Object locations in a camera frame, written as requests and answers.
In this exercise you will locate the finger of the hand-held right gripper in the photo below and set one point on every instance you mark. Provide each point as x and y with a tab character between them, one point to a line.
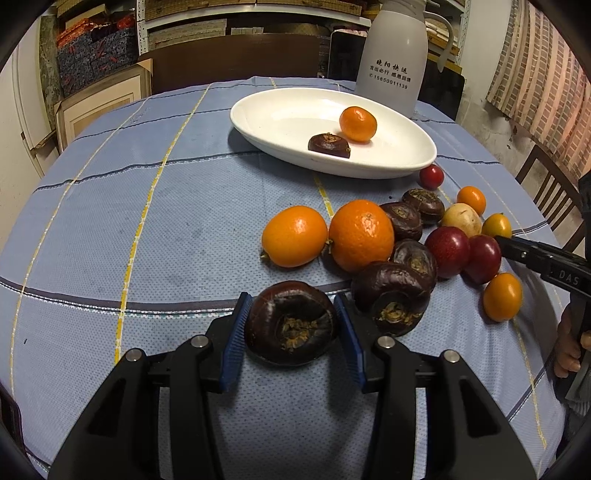
519	251

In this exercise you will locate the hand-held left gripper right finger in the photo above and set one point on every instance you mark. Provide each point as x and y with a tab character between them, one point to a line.
349	337

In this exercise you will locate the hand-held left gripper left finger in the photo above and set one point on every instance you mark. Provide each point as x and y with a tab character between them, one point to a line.
235	337

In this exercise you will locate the orange kumquat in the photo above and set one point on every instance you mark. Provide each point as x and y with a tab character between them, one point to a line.
502	296
497	226
294	236

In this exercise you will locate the dark red round fruit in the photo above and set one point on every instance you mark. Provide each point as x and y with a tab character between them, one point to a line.
482	258
447	251

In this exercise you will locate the dark brown water chestnut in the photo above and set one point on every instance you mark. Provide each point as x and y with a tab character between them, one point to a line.
390	295
415	261
291	323
328	145
424	201
402	219

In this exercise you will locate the small mandarin orange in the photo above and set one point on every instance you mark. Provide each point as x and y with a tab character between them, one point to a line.
471	200
358	123

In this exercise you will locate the large mandarin orange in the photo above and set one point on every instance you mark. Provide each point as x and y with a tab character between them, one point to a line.
361	234

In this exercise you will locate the red cherry tomato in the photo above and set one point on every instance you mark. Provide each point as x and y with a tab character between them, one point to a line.
431	177

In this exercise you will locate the white oval plate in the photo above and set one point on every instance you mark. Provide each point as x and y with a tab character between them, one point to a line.
277	120

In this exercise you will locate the person's right hand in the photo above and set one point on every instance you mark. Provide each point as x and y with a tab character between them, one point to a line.
565	350

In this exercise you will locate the wooden chair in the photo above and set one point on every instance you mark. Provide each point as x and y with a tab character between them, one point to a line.
549	194

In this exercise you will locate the pale yellow round fruit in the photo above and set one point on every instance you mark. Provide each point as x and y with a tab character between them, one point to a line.
461	219

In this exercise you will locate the blue striped tablecloth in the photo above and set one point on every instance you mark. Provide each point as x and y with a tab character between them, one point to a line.
138	230

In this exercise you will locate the brick pattern sheet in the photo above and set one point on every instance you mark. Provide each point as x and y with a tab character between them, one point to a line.
540	78

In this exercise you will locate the white thermos jug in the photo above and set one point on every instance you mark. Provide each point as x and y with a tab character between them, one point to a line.
390	50

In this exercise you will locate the light wooden framed panel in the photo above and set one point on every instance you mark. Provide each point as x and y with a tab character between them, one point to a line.
101	108

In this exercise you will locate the dark brown wooden board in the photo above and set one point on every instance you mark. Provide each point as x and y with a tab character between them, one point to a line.
231	64

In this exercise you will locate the white metal shelf rack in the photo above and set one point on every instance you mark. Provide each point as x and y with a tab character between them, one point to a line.
231	16

